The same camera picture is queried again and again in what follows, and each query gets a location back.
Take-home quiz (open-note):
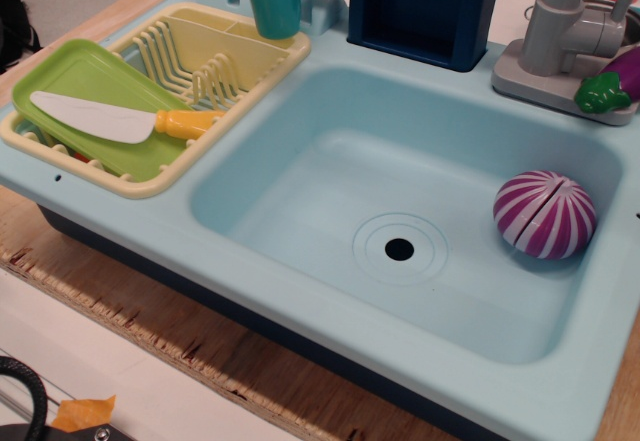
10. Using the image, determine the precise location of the light blue toy sink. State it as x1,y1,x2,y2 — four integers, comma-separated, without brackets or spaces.
1,0,639,440

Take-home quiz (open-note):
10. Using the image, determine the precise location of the pale yellow drying rack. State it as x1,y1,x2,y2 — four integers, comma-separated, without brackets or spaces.
1,2,311,199

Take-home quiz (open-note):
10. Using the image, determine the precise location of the purple white toy onion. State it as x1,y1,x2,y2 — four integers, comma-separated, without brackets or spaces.
493,170,597,260

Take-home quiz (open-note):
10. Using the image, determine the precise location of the dark blue plastic box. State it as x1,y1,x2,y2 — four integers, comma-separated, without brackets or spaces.
347,0,496,72

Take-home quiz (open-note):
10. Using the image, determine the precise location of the green plastic cutting board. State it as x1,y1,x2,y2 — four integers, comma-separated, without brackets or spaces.
12,39,188,182

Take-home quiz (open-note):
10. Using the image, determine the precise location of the grey toy faucet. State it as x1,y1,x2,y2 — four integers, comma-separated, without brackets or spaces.
491,0,639,126

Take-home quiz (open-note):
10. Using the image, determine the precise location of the purple toy eggplant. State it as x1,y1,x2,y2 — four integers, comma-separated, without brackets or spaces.
574,45,639,114

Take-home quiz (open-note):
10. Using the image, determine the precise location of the orange tape piece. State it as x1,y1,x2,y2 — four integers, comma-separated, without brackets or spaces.
50,395,117,433

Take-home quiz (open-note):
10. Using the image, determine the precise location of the black bag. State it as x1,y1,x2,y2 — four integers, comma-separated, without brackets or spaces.
1,0,42,74

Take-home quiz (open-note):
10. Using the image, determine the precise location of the toy knife yellow handle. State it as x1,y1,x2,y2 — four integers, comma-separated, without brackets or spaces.
29,91,224,145

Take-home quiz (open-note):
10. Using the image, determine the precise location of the black cable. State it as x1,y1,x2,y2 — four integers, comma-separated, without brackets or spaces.
0,355,51,431

